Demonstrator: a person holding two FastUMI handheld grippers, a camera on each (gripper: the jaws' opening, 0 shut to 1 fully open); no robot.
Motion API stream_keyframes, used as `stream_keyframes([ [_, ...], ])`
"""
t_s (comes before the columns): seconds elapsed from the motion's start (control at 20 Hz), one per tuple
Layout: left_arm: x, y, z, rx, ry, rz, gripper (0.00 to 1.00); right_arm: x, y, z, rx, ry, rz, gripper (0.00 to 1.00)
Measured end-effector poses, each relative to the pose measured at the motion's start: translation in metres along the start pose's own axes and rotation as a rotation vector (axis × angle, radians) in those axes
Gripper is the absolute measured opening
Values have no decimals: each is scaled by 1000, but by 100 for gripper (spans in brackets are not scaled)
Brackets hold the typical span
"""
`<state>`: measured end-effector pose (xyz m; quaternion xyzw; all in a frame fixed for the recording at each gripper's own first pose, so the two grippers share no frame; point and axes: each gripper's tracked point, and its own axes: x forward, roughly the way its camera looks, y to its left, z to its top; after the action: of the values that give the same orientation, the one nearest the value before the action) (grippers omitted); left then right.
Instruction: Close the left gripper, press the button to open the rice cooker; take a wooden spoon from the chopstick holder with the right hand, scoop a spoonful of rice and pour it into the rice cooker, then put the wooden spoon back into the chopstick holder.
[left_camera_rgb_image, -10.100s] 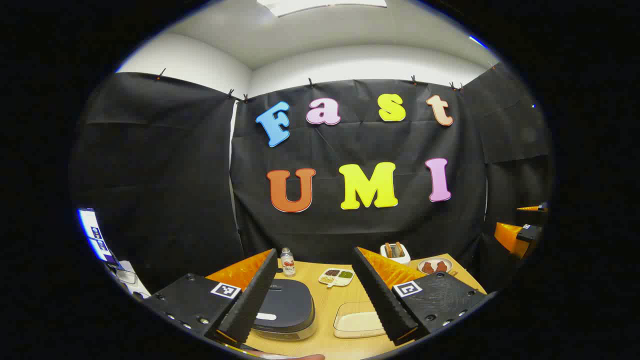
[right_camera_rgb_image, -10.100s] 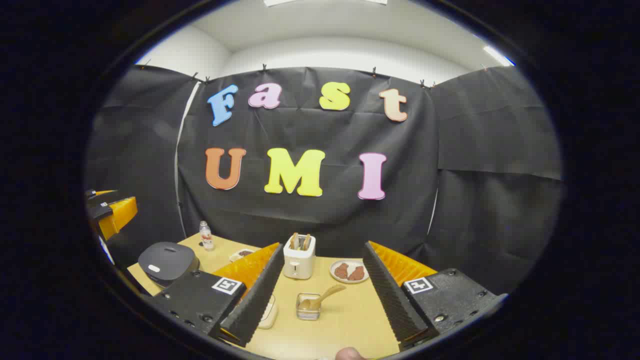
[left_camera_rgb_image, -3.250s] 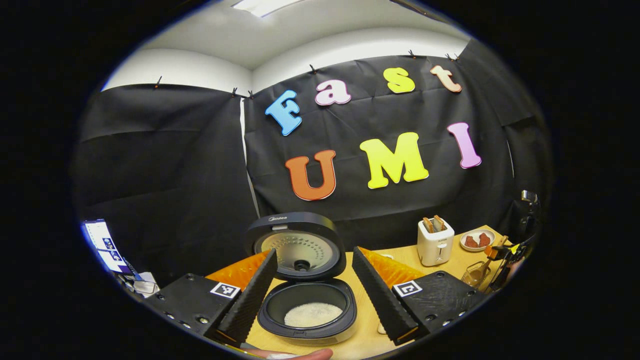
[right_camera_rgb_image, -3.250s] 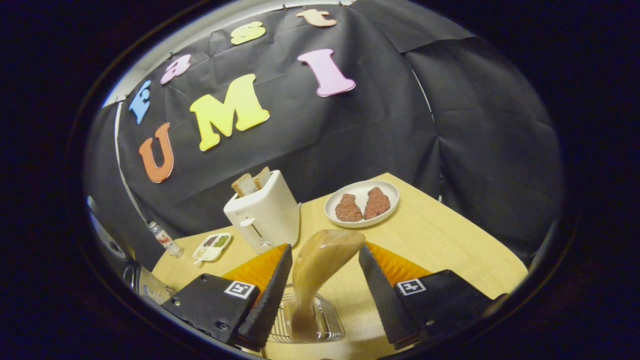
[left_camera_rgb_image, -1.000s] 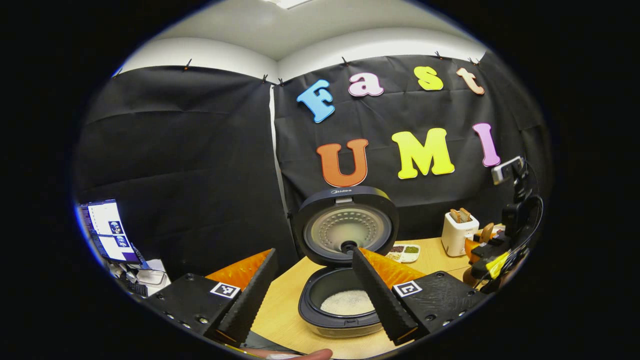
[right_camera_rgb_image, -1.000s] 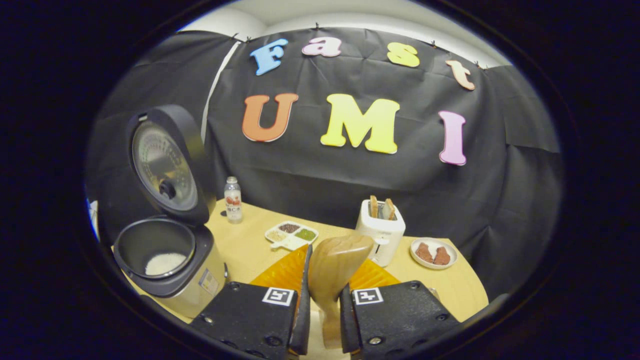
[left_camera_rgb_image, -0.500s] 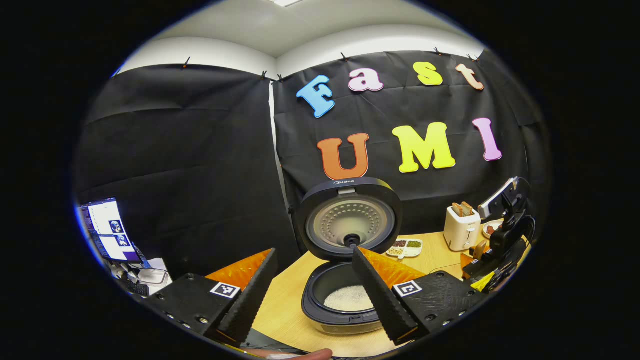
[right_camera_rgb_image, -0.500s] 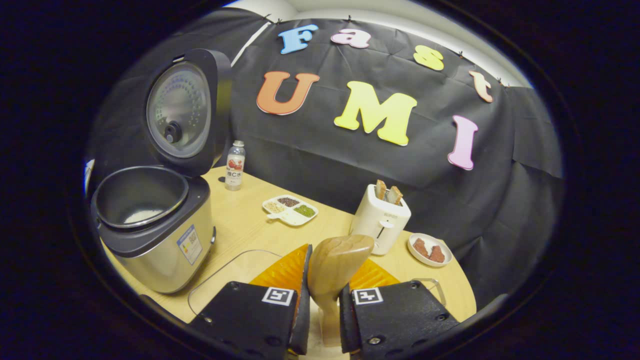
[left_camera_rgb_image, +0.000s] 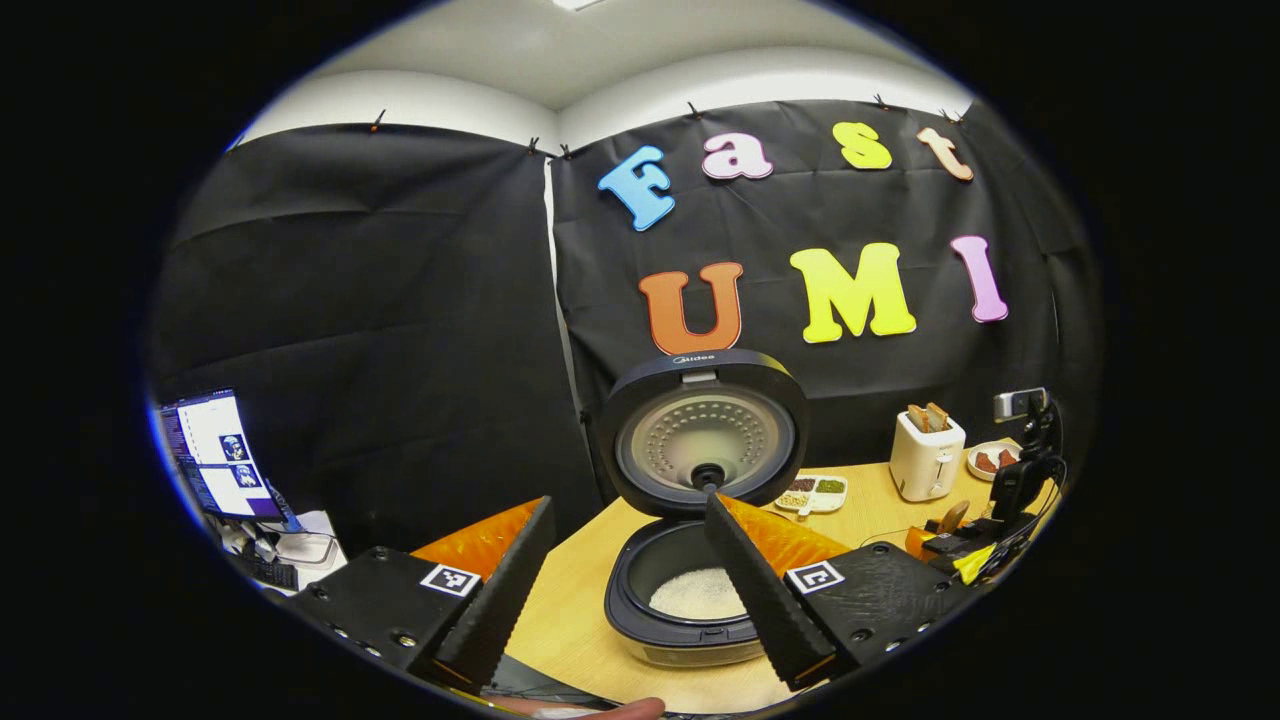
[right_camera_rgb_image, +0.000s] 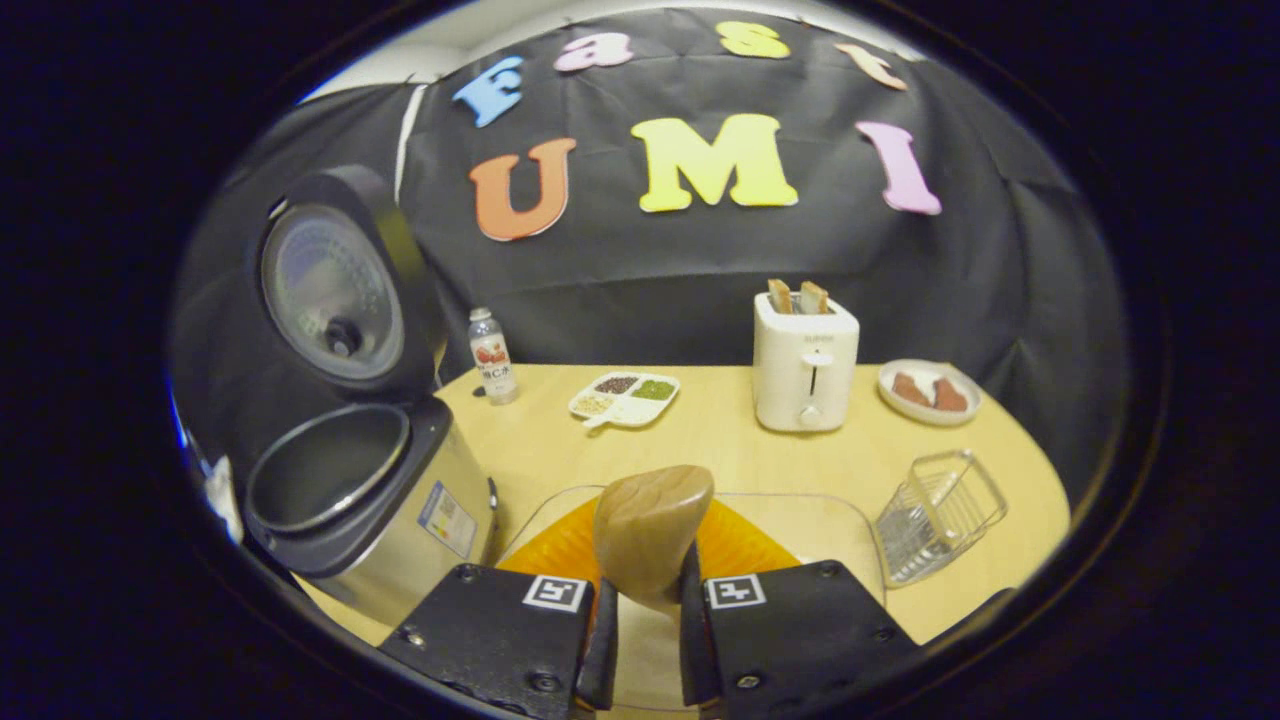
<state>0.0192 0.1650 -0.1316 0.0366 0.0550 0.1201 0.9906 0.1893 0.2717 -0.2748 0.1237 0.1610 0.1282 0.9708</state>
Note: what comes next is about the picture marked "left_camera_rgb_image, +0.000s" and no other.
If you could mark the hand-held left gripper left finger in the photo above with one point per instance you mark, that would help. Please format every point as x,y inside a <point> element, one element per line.
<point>505,600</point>

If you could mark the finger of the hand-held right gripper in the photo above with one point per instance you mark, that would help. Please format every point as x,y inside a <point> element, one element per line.
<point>925,545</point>
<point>972,565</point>

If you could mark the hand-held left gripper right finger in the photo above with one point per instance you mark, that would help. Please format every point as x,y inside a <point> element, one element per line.
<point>760,600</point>

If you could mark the wooden spoon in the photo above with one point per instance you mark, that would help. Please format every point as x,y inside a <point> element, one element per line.
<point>955,517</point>

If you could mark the dark grey rice cooker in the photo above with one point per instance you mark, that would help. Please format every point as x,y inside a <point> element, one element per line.
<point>700,440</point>

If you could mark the white round plate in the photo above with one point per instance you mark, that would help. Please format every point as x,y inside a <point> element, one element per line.
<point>985,447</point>

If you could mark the white toaster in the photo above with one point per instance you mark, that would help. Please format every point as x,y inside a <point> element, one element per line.
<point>925,465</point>

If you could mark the toast slice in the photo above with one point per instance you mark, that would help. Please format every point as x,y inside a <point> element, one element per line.
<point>917,419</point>
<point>937,416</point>

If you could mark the white divided bean dish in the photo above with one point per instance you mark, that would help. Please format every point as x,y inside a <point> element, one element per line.
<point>810,495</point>

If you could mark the white side desk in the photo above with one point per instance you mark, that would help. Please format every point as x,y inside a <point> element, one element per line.
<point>315,550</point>

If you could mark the black backdrop cloth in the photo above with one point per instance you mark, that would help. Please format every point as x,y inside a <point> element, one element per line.
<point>400,300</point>

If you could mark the computer monitor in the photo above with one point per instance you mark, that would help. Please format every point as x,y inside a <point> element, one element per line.
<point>220,455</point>

